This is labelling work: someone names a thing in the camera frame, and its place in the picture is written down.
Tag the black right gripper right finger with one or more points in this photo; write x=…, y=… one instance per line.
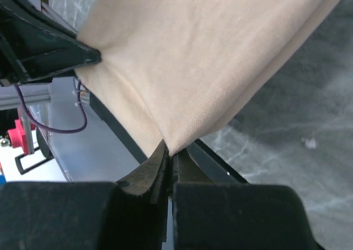
x=208, y=215

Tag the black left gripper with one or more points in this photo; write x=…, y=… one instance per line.
x=32, y=51

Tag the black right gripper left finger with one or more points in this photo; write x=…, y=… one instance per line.
x=128, y=214

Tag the beige t shirt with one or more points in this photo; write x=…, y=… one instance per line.
x=177, y=70

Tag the aluminium frame rail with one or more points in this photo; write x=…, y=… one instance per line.
x=55, y=25

